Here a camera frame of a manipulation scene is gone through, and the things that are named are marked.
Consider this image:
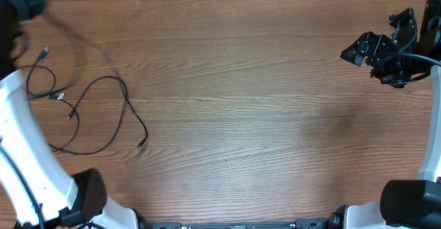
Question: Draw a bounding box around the black usb cable long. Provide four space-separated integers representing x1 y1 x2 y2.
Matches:
48 76 149 156

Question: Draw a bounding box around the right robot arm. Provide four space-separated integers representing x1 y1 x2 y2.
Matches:
323 0 440 228

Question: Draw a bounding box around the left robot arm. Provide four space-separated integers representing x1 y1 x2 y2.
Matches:
1 0 149 228

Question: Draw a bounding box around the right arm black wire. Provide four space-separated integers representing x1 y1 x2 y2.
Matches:
378 14 441 83

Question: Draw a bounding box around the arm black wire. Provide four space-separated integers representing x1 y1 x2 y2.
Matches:
378 14 441 83
0 146 45 229

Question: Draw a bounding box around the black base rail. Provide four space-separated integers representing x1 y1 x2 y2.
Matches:
148 218 328 229

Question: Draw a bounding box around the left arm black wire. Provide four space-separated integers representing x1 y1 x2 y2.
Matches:
0 146 45 229

